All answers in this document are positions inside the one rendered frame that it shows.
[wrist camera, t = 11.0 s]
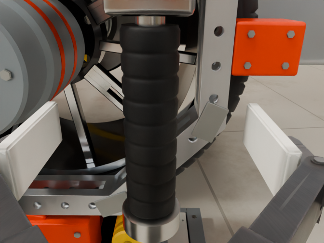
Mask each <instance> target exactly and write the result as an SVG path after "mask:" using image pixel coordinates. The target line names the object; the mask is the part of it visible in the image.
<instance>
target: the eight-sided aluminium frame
mask: <svg viewBox="0 0 324 243"><path fill-rule="evenodd" d="M237 7H238V0H200V9H199V27H198V45H197V64H196V82H195V100H194V105H193V106H192V107H191V108H190V109H189V110H187V111H186V112H185V113H184V114H183V115H182V116H181V117H180V118H179V119H177V135H176V138H177V152H176V169H177V168H178V167H180V166H181V165H182V164H183V163H184V162H186V161H187V160H188V159H189V158H190V157H192V156H193V155H194V154H195V153H196V152H198V151H199V150H200V149H201V148H203V147H204V146H205V145H206V144H207V143H209V142H210V143H212V142H213V140H214V138H215V137H216V136H217V135H218V134H219V133H221V132H222V131H223V130H224V129H225V128H226V119H227V114H228V112H229V109H228V99H229V89H230V76H231V66H232V56H233V46H234V36H235V27H236V17H237ZM216 27H217V28H216ZM215 28H216V31H215V32H214V30H215ZM126 175H127V173H126V168H125V167H124V168H122V169H121V170H120V171H119V172H118V173H117V174H116V175H37V176H36V177H35V179H34V180H33V182H32V183H31V184H30V186H29V187H28V189H27V190H26V192H25V193H24V194H23V196H22V197H21V198H20V199H19V200H18V203H19V204H20V206H21V208H22V209H23V211H24V212H25V214H26V215H79V216H102V217H107V216H120V215H122V205H123V202H124V201H125V199H126V198H127V188H126Z"/></svg>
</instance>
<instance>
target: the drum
mask: <svg viewBox="0 0 324 243"><path fill-rule="evenodd" d="M84 55H85V44H84V38H83V34H82V31H81V28H80V26H79V24H78V22H77V20H76V19H75V17H74V16H73V14H72V13H71V12H70V11H69V10H68V8H67V7H66V6H64V5H63V4H62V3H61V2H60V1H58V0H0V135H1V134H3V133H4V132H6V131H7V130H8V129H10V128H11V127H12V126H13V125H16V124H19V123H22V122H24V121H26V120H27V119H28V118H30V117H31V116H32V115H33V114H34V113H35V112H36V111H38V110H39V109H40V108H41V107H42V106H43V105H44V104H46V103H47V102H51V101H52V100H53V98H55V97H56V96H57V95H58V94H59V93H61V92H62V91H63V90H64V89H65V88H66V87H67V86H68V85H69V84H70V83H71V82H72V81H73V80H74V79H75V78H76V77H77V75H78V73H79V72H80V70H81V67H82V65H83V61H84Z"/></svg>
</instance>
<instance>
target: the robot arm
mask: <svg viewBox="0 0 324 243"><path fill-rule="evenodd" d="M61 141H62V133H61V126H60V119H59V111H58V104H57V103H56V102H47V103H46V104H44V105H43V106H42V107H41V108H40V109H39V110H38V111H36V112H35V113H34V114H33V115H32V116H31V117H30V118H28V119H27V120H26V121H25V122H24V123H23V124H21V125H20V126H19V127H18V128H17V129H16V130H15V131H13V132H12V133H11V134H9V135H7V136H4V137H2V138H1V139H0V243H48V241H47V239H46V238H45V236H44V235H43V233H42V231H41V230H40V228H39V227H38V226H37V225H35V226H32V224H31V223H30V221H29V219H28V217H27V216H26V214H25V212H24V211H23V209H22V208H21V206H20V204H19V203H18V200H19V199H20V198H21V197H22V196H23V194H24V193H25V192H26V190H27V189H28V187H29V186H30V184H31V183H32V182H33V180H34V179H35V177H36V176H37V175H38V173H39V172H40V170H41V169H42V168H43V166H44V165H45V164H46V162H47V161H48V159H49V158H50V157H51V155H52V154H53V152H54V151H55V150H56V148H57V147H58V146H59V144H60V143H61ZM243 143H244V145H245V147H246V149H247V150H248V152H249V154H250V156H251V157H252V159H253V161H254V163H255V164H256V166H257V168H258V170H259V171H260V173H261V175H262V176H263V178H264V180H265V182H266V184H267V185H268V187H269V189H270V191H271V192H272V194H273V196H274V197H273V198H272V199H271V201H270V202H269V203H268V204H267V206H266V207H265V208H264V209H263V211H262V212H261V213H260V214H259V216H258V217H257V218H256V219H255V221H254V222H253V223H252V224H251V226H250V227H249V228H247V227H245V226H241V227H240V228H239V229H238V230H237V232H236V233H235V234H234V235H233V236H232V238H231V239H230V240H229V241H228V242H227V243H306V241H307V239H308V237H309V235H310V233H311V232H312V230H313V228H314V226H315V224H316V223H319V221H320V217H321V214H322V210H323V207H324V157H319V156H314V155H313V154H312V153H311V152H310V151H309V150H308V149H307V148H306V147H305V146H304V145H303V144H302V143H301V142H300V141H299V140H298V139H296V138H295V137H293V136H287V135H286V134H285V133H284V132H283V131H282V130H281V129H280V128H279V127H278V126H277V125H276V123H275V122H274V121H273V120H272V119H271V118H270V117H269V116H268V115H267V114H266V113H265V112H264V110H263V109H262V108H261V107H260V106H259V105H258V104H257V103H249V104H248V105H247V109H246V117H245V124H244V132H243Z"/></svg>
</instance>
